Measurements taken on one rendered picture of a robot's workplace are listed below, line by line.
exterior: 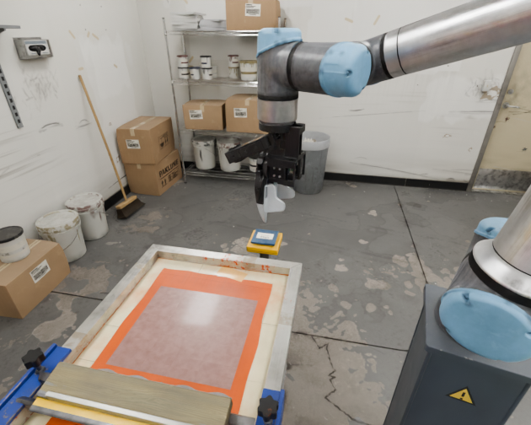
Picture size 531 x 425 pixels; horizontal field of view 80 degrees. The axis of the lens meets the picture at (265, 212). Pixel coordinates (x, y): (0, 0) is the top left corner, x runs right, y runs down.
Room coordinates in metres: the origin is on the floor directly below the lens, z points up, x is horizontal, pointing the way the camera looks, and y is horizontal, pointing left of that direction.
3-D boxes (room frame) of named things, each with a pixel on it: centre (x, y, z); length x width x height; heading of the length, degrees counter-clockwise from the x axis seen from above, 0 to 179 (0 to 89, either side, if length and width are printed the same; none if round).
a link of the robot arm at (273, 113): (0.61, -0.02, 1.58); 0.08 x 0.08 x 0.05
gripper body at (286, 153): (0.61, -0.03, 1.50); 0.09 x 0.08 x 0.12; 67
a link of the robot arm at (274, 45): (0.61, -0.03, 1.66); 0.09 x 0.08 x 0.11; 49
